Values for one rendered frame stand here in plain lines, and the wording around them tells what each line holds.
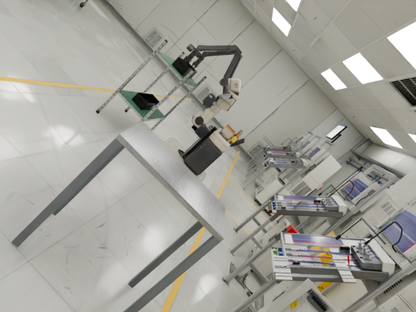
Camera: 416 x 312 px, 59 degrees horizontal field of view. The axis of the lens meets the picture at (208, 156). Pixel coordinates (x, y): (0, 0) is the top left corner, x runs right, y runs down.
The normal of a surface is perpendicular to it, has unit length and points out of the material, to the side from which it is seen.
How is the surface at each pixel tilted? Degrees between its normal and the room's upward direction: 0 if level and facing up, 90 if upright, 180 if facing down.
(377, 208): 90
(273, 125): 90
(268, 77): 90
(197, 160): 90
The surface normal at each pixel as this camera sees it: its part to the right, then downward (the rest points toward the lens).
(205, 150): -0.12, 0.15
